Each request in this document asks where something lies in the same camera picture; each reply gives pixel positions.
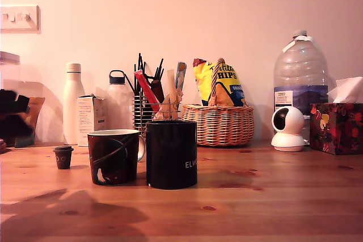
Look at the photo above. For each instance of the dark brown coffee capsule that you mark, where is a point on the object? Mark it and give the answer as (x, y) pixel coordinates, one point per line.
(63, 158)

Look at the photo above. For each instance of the small brown wooden object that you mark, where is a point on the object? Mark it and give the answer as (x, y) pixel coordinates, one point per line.
(3, 146)

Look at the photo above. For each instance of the orange paper pouch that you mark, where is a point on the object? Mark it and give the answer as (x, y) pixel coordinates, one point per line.
(37, 108)

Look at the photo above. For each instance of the white metal bottle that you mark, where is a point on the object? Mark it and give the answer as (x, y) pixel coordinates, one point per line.
(72, 106)

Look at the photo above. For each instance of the white printed carton box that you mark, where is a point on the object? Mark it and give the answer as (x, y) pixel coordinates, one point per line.
(89, 120)

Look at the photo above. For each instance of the dark mug with planet print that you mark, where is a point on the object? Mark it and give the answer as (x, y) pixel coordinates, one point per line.
(113, 159)

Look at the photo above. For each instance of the clear bottle with dark cap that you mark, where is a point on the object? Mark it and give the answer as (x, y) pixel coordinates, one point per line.
(117, 97)

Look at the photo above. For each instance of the thin black straw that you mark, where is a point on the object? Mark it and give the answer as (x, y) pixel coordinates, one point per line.
(135, 77)
(160, 66)
(130, 84)
(139, 66)

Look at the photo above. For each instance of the red sachet stick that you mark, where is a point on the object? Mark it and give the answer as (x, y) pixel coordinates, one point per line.
(146, 89)

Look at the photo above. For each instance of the dark brown sachet stick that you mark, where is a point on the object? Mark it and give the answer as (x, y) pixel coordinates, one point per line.
(157, 90)

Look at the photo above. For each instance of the black mug with white lettering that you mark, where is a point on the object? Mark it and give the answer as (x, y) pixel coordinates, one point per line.
(170, 157)

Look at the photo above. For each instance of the beige sachet stick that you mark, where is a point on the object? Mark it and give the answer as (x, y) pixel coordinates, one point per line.
(171, 89)

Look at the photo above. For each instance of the blue sachet stick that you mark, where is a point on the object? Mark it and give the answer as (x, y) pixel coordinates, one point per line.
(180, 74)

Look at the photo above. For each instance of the yellow tortilla chips bag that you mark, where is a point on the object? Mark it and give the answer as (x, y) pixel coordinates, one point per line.
(229, 89)

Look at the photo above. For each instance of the large clear water bottle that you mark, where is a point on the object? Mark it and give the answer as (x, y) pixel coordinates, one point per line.
(300, 69)

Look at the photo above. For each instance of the dark floral tissue box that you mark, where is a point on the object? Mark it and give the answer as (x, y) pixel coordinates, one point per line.
(337, 128)

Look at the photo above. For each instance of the white tissue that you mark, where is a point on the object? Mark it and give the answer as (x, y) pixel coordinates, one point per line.
(347, 90)

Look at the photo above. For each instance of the white wall switch plate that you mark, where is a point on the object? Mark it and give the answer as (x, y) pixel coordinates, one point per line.
(20, 19)

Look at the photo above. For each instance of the small white round camera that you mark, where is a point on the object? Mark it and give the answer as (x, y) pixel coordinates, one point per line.
(293, 123)

